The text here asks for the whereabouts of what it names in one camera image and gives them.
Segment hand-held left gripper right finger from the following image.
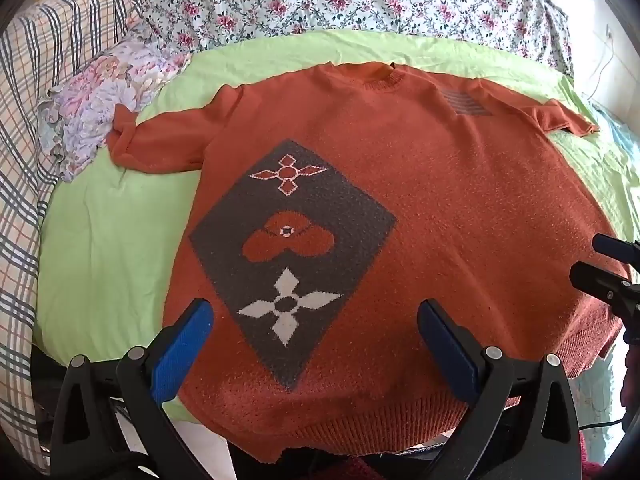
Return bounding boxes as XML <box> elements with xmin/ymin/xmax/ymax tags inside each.
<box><xmin>417</xmin><ymin>299</ymin><xmax>586</xmax><ymax>480</ymax></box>

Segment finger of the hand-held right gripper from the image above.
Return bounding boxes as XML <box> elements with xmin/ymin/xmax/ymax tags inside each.
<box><xmin>570</xmin><ymin>261</ymin><xmax>640</xmax><ymax>332</ymax></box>
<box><xmin>592</xmin><ymin>233</ymin><xmax>640</xmax><ymax>267</ymax></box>

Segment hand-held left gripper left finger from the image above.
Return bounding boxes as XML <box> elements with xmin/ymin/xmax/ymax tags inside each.
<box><xmin>50</xmin><ymin>298</ymin><xmax>231</xmax><ymax>480</ymax></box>

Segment orange knit sweater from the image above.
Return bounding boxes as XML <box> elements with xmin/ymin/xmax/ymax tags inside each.
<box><xmin>109</xmin><ymin>61</ymin><xmax>632</xmax><ymax>465</ymax></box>

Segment light blue patterned sheet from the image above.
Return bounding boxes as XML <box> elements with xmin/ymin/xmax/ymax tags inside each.
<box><xmin>570</xmin><ymin>95</ymin><xmax>640</xmax><ymax>468</ymax></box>

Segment light green bed sheet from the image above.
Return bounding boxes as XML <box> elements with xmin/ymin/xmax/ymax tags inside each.
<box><xmin>32</xmin><ymin>30</ymin><xmax>640</xmax><ymax>426</ymax></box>

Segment dark red garment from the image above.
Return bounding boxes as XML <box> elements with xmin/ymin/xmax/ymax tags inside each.
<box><xmin>310</xmin><ymin>452</ymin><xmax>416</xmax><ymax>480</ymax></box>

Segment plaid blanket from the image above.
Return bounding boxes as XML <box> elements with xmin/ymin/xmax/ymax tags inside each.
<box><xmin>0</xmin><ymin>0</ymin><xmax>161</xmax><ymax>471</ymax></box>

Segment pastel floral cloth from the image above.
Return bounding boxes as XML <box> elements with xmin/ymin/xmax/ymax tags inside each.
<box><xmin>37</xmin><ymin>27</ymin><xmax>193</xmax><ymax>183</ymax></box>

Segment black cable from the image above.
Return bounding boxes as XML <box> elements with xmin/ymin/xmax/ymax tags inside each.
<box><xmin>581</xmin><ymin>400</ymin><xmax>632</xmax><ymax>432</ymax></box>

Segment white cable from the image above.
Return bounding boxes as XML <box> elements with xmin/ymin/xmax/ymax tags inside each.
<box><xmin>586</xmin><ymin>25</ymin><xmax>617</xmax><ymax>97</ymax></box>

